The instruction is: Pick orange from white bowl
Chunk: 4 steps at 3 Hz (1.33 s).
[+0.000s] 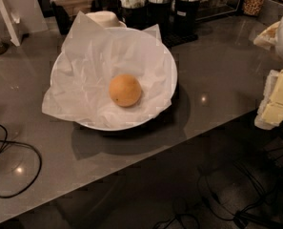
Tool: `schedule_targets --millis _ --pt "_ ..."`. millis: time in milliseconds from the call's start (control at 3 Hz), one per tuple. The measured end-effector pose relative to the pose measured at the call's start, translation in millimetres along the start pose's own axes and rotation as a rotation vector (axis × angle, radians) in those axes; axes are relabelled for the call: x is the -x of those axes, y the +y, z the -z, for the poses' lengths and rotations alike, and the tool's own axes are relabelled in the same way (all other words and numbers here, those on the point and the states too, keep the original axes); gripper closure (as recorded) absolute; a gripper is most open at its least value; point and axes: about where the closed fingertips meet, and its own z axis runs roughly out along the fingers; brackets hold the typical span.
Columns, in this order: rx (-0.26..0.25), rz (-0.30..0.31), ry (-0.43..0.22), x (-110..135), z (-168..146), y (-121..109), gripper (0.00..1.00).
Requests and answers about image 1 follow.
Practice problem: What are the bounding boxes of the white stand bracket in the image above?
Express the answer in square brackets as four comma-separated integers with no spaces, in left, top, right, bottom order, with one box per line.
[0,0,22,47]

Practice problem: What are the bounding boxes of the black utensil holder right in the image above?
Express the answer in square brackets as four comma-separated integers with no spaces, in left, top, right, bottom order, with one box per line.
[173,0,200,36]

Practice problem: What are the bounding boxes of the black cable on table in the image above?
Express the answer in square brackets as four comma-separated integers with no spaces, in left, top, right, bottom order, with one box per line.
[0,120,43,199]

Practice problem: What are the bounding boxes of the black cables on floor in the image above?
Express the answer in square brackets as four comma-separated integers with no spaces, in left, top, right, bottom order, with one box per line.
[152,143,283,229]

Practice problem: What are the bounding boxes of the black utensil holder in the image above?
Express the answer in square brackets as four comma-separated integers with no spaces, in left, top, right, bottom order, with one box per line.
[173,0,200,36]
[121,0,147,30]
[147,0,171,35]

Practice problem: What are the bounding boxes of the orange fruit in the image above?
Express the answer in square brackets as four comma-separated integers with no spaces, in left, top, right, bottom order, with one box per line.
[109,74,142,107]

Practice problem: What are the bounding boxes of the small white cup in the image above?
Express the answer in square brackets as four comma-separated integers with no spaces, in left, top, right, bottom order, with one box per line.
[87,10,126,28]

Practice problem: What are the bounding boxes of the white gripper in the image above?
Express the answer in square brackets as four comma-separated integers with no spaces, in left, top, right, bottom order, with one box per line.
[253,16,283,130]

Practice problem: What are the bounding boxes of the black utensil holder left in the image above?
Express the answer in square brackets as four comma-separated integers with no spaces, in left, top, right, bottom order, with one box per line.
[121,0,147,30]

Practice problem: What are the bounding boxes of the black utensil holder middle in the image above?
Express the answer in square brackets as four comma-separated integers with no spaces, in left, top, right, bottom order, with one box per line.
[147,0,171,35]

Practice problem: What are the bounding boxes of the white tissue paper sheet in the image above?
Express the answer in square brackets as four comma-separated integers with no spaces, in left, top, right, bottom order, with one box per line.
[41,10,177,130]

